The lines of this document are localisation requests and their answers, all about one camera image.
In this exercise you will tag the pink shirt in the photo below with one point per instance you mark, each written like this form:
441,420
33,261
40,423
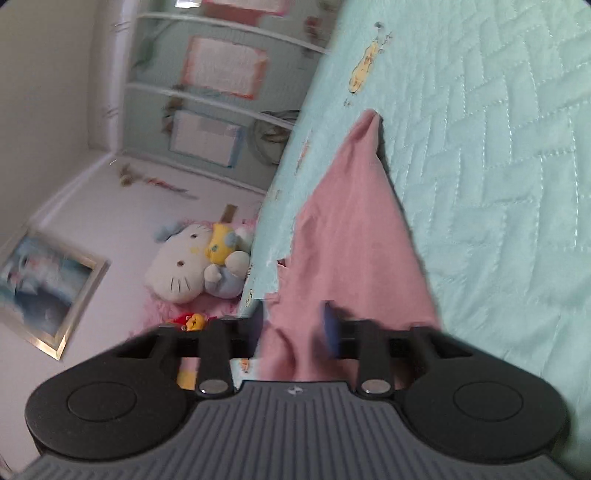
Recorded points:
360,230

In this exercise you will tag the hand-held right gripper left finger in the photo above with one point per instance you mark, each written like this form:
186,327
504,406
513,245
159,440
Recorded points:
256,330

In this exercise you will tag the pink framed poster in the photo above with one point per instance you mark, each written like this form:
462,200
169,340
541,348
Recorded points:
244,5

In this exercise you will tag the red plush doll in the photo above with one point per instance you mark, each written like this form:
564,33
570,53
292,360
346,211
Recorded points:
191,321

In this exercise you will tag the framed picture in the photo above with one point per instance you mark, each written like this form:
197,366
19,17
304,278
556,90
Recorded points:
46,286

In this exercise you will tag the big yellow plush bear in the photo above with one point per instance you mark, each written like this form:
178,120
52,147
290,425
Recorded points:
187,379

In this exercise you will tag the blue framed poster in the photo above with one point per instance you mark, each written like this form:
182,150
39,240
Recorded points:
205,138

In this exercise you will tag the grey sliding door wardrobe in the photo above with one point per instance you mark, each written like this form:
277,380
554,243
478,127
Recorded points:
152,92

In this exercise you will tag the white cat plush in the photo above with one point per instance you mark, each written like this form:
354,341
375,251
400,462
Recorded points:
180,267

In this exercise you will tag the small yellow plush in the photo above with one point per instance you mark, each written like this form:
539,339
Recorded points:
221,242

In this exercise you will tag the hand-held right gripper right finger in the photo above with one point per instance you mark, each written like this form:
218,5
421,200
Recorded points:
328,330

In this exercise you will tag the hanging wall ornament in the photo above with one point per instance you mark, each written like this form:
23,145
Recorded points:
152,182

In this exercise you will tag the orange framed poster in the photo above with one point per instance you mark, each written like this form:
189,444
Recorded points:
224,67

